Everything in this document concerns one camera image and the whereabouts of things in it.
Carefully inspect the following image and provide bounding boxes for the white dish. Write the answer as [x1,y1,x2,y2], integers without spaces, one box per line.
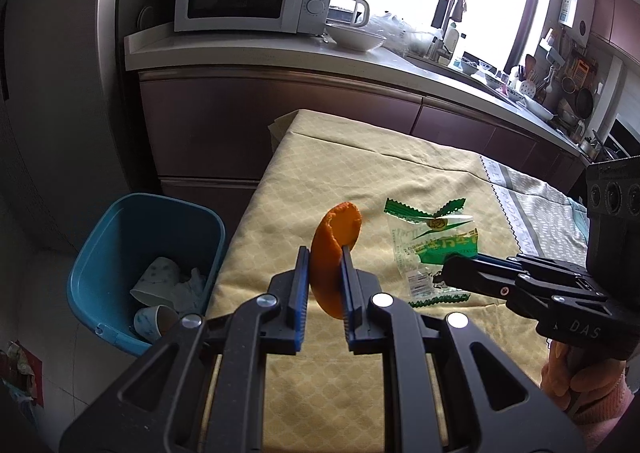
[522,98,556,121]

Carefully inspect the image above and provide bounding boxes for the kitchen counter cabinet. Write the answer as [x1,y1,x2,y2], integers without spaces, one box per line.
[124,23,601,224]

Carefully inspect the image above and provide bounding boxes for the utensil holder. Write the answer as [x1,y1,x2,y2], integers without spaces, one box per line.
[515,53,542,98]

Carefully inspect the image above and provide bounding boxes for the white water heater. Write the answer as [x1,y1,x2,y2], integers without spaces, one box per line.
[559,0,596,51]

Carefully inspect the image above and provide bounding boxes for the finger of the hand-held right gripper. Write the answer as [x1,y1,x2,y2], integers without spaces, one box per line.
[434,257,608,320]
[474,254,599,285]

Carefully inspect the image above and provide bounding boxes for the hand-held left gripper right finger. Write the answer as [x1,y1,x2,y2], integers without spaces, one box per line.
[340,245,587,453]

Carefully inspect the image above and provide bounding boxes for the grey refrigerator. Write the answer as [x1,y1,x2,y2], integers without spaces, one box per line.
[0,0,131,254]

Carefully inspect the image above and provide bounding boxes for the blue plastic bin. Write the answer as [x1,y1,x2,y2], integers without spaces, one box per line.
[66,193,227,359]

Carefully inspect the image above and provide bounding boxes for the clear plastic bags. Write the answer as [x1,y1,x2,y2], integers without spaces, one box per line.
[367,10,441,56]

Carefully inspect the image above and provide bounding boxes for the kitchen sink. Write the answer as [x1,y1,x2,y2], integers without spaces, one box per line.
[407,50,503,90]

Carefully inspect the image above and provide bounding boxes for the orange peel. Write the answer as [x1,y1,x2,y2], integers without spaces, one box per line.
[310,202,363,320]

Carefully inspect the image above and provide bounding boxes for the glass kettle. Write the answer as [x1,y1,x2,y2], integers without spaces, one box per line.
[327,0,371,28]

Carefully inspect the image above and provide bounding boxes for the black frying pan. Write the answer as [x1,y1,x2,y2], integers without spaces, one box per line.
[575,88,595,118]

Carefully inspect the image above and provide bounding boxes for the green snack wrapper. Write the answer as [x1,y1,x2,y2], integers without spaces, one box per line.
[384,197,480,309]

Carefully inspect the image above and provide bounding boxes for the person's right forearm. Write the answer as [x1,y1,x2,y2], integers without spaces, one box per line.
[575,373,640,453]

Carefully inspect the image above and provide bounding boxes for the yellow tablecloth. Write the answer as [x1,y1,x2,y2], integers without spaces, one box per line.
[200,110,551,453]

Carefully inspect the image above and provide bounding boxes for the white paper cup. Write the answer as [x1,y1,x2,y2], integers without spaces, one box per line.
[134,304,180,345]
[130,257,182,306]

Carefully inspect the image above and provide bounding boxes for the person's right hand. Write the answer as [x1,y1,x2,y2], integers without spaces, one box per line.
[540,338,628,410]

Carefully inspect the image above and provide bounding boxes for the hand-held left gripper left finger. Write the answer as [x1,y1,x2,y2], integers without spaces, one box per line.
[59,245,311,453]

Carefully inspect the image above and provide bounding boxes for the steel faucet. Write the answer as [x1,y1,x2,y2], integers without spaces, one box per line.
[434,0,460,64]

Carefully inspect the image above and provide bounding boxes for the wall cabinet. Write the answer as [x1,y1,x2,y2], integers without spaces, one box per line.
[590,0,640,64]

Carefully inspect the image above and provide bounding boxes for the grey printed cloth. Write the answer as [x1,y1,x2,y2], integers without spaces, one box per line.
[479,155,591,264]

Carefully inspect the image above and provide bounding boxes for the black kitchen appliance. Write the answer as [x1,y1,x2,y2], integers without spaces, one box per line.
[612,117,640,158]

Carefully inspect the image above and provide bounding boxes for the large white bowl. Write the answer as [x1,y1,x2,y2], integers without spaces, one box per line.
[325,23,386,52]

